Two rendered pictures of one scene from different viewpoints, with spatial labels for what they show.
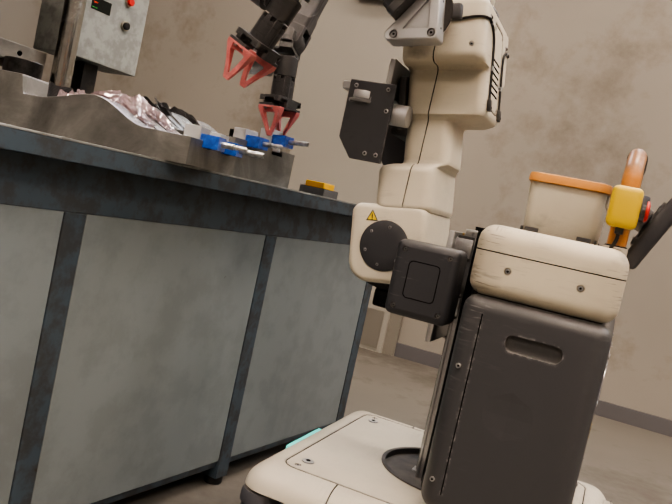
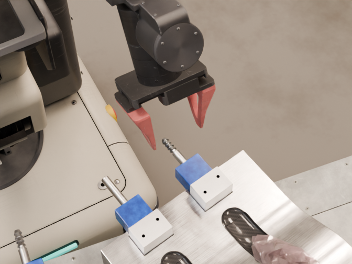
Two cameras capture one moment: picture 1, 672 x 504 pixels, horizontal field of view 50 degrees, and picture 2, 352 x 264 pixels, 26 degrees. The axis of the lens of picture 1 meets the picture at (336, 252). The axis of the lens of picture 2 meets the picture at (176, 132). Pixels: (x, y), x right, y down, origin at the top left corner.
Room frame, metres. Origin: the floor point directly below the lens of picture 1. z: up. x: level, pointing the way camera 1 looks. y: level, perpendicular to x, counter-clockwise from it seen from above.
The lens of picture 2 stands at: (1.88, 0.61, 1.85)
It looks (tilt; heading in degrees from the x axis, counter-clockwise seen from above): 59 degrees down; 221
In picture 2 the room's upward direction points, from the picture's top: straight up
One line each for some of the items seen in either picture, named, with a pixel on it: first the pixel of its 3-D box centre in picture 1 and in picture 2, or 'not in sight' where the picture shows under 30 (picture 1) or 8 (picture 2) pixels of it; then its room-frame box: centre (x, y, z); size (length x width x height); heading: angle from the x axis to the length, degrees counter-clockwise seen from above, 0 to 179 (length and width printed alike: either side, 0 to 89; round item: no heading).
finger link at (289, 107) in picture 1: (280, 120); not in sight; (1.87, 0.21, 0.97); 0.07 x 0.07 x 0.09; 62
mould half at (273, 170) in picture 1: (189, 141); not in sight; (1.93, 0.44, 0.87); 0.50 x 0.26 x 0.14; 61
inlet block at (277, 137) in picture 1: (286, 142); not in sight; (1.84, 0.18, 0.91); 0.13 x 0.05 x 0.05; 62
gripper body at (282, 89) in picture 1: (282, 91); not in sight; (1.86, 0.22, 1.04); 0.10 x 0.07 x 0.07; 152
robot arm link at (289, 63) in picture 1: (283, 67); not in sight; (1.86, 0.23, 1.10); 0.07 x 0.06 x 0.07; 77
